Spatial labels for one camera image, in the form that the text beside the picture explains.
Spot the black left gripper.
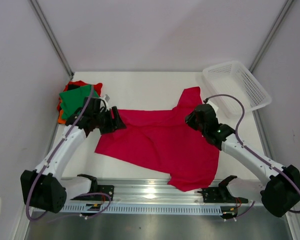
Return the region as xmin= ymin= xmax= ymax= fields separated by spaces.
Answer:
xmin=93 ymin=106 xmax=126 ymax=135

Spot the crimson t shirt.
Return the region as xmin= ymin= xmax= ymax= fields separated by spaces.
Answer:
xmin=95 ymin=86 xmax=220 ymax=192

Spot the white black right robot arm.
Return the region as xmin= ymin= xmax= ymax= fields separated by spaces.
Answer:
xmin=185 ymin=103 xmax=300 ymax=218

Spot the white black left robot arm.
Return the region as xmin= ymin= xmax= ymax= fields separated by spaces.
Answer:
xmin=20 ymin=97 xmax=126 ymax=213

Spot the green folded t shirt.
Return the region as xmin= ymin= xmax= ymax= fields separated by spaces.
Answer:
xmin=59 ymin=84 xmax=92 ymax=120

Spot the red folded t shirt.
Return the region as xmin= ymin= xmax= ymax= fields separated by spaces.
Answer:
xmin=56 ymin=80 xmax=103 ymax=111

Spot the white plastic basket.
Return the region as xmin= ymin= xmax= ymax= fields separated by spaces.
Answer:
xmin=202 ymin=60 xmax=272 ymax=113

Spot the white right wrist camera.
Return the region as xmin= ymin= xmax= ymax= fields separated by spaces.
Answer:
xmin=210 ymin=102 xmax=219 ymax=114

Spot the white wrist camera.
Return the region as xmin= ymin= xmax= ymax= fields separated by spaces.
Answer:
xmin=101 ymin=94 xmax=110 ymax=103
xmin=210 ymin=102 xmax=219 ymax=114

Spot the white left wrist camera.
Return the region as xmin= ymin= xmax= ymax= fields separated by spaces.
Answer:
xmin=101 ymin=94 xmax=110 ymax=103

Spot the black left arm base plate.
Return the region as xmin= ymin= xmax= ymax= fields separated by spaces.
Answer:
xmin=71 ymin=184 xmax=115 ymax=202

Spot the aluminium front rail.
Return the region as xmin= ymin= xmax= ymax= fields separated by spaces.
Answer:
xmin=23 ymin=177 xmax=266 ymax=206

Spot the white slotted cable duct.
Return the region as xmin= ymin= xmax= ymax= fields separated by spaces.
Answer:
xmin=60 ymin=203 xmax=223 ymax=216

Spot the right aluminium corner post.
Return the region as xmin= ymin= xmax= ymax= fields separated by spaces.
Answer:
xmin=249 ymin=0 xmax=297 ymax=73

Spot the aluminium corner post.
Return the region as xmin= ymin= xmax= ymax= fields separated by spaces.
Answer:
xmin=28 ymin=0 xmax=74 ymax=78
xmin=249 ymin=0 xmax=297 ymax=73

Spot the left aluminium corner post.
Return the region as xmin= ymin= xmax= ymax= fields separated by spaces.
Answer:
xmin=28 ymin=0 xmax=74 ymax=78

